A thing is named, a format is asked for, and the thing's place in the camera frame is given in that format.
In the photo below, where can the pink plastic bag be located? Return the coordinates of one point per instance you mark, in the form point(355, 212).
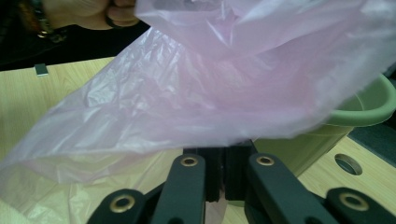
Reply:
point(193, 93)

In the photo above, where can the round plastic trash bin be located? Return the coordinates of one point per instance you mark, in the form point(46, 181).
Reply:
point(367, 109)

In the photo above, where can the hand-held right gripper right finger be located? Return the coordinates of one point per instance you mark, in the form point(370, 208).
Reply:
point(237, 174)

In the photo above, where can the grey tape strip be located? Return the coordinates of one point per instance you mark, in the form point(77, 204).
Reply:
point(41, 69)

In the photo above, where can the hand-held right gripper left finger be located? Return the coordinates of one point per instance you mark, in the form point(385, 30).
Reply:
point(211, 174)

